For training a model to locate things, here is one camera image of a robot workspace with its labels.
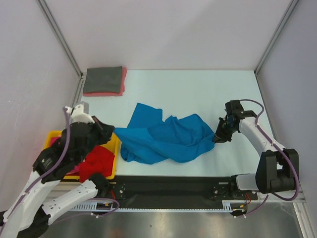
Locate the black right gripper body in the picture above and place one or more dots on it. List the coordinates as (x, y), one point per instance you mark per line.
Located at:
(224, 130)

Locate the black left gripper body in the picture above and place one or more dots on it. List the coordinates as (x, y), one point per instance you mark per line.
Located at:
(99, 136)

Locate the blue t-shirt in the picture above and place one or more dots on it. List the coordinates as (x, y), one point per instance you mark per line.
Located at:
(150, 139)

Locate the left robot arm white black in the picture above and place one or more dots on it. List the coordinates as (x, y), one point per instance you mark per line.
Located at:
(30, 215)

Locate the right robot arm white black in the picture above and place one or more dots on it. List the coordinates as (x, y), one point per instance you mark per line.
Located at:
(278, 167)

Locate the red t-shirt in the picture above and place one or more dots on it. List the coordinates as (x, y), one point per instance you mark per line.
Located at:
(99, 160)

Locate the yellow plastic bin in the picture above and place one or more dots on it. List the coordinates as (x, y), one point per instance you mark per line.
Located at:
(113, 146)

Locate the magenta t-shirt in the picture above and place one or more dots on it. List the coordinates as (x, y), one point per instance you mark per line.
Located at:
(76, 168)

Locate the folded grey t-shirt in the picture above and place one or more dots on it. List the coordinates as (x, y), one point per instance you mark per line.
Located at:
(103, 79)

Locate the folded salmon pink t-shirt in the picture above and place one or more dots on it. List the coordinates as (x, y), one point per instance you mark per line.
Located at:
(108, 94)

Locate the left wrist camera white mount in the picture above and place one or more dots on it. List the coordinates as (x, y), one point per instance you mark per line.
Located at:
(78, 113)

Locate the grey slotted cable duct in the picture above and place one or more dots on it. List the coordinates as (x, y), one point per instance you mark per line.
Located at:
(210, 206)

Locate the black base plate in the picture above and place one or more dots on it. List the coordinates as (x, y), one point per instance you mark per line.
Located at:
(166, 188)

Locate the right aluminium frame post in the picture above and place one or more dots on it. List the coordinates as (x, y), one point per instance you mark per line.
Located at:
(276, 35)

